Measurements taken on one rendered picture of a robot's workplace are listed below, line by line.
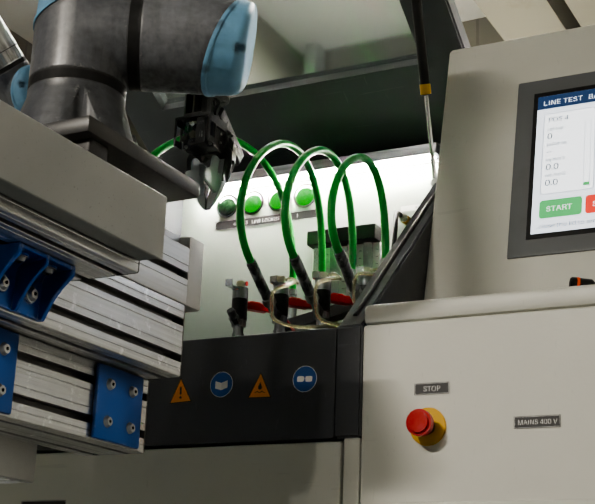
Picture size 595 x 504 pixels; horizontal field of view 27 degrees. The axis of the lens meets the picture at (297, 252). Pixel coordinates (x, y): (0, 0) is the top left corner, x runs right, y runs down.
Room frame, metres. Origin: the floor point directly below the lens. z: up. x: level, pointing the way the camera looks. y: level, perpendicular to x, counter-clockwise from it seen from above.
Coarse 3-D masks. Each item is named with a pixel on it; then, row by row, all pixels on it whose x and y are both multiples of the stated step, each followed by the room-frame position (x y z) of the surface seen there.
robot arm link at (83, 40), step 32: (64, 0) 1.32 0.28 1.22; (96, 0) 1.32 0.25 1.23; (128, 0) 1.32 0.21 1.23; (64, 32) 1.31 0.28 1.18; (96, 32) 1.32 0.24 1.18; (128, 32) 1.32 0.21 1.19; (32, 64) 1.34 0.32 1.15; (64, 64) 1.31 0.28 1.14; (96, 64) 1.32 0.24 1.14; (128, 64) 1.34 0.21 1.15
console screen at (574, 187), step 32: (544, 96) 1.93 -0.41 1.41; (576, 96) 1.90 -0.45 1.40; (544, 128) 1.91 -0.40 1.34; (576, 128) 1.88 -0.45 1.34; (544, 160) 1.89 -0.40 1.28; (576, 160) 1.87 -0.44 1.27; (512, 192) 1.91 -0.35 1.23; (544, 192) 1.88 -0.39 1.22; (576, 192) 1.85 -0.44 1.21; (512, 224) 1.89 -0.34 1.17; (544, 224) 1.87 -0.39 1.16; (576, 224) 1.84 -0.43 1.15; (512, 256) 1.88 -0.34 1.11
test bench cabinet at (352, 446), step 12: (264, 444) 1.81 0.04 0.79; (348, 444) 1.73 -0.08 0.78; (360, 444) 1.73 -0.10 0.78; (348, 456) 1.73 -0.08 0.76; (360, 456) 1.73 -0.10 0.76; (348, 468) 1.73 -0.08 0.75; (360, 468) 1.73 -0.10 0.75; (348, 480) 1.73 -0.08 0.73; (360, 480) 1.73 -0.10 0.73; (348, 492) 1.73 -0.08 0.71
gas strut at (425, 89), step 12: (420, 0) 1.96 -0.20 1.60; (420, 12) 1.96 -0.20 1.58; (420, 24) 1.97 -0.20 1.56; (420, 36) 1.98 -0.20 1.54; (420, 48) 1.99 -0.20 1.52; (420, 60) 2.00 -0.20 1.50; (420, 72) 2.01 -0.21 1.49; (420, 84) 2.02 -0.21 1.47; (432, 144) 2.06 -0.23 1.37; (432, 156) 2.07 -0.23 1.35; (432, 168) 2.08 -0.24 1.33; (432, 180) 2.08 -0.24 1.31
